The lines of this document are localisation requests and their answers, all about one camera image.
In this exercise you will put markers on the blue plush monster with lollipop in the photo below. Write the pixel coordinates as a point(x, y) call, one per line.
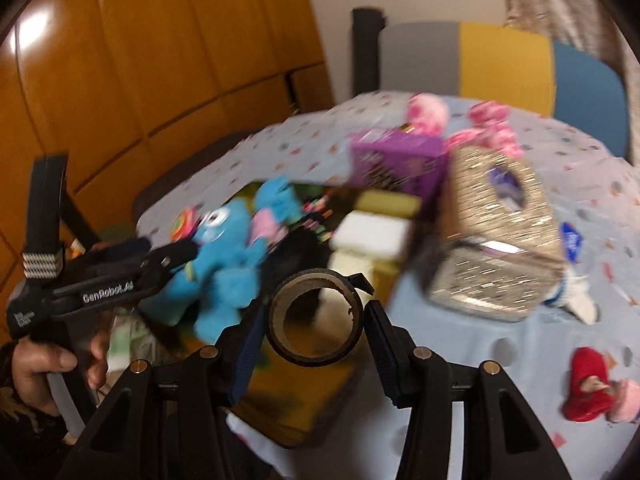
point(220, 265)

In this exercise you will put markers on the gold metal tray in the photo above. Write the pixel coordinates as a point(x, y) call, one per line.
point(300, 400)

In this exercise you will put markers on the brown tape roll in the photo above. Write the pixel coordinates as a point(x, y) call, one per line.
point(315, 357)

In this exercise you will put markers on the purple cardboard box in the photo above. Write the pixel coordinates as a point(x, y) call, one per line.
point(395, 160)

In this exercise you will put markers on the pink spotted plush toy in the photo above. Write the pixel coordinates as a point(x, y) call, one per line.
point(427, 110)

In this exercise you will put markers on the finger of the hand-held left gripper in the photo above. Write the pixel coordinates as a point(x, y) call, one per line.
point(120, 250)
point(167, 259)

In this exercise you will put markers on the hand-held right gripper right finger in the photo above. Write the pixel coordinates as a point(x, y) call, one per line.
point(387, 360)

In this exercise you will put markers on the person's left hand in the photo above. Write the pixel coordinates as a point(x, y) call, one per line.
point(40, 365)

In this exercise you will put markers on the beige cloth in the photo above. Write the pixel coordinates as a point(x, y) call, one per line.
point(350, 267)

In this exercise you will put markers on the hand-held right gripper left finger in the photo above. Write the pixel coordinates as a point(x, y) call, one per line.
point(245, 355)

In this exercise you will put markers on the tricolour chair back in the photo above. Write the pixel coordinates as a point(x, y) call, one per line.
point(500, 65)

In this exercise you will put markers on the wooden wardrobe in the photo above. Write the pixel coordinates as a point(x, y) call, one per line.
point(150, 60)

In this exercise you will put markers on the white blue knitted sock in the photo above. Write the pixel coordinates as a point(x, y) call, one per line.
point(580, 305)

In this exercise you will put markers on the small blue plush bear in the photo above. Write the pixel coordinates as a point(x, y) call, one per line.
point(277, 195)

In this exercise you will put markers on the pink printed curtain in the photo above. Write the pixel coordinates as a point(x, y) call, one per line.
point(575, 0)

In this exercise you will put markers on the red knitted doll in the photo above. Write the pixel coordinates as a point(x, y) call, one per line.
point(585, 400)

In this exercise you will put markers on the small blue packet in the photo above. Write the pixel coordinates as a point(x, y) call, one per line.
point(570, 240)

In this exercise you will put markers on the black-haired beaded doll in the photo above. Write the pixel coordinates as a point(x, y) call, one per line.
point(295, 255)

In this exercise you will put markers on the silver embossed tissue box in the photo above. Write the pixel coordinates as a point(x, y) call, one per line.
point(495, 260)

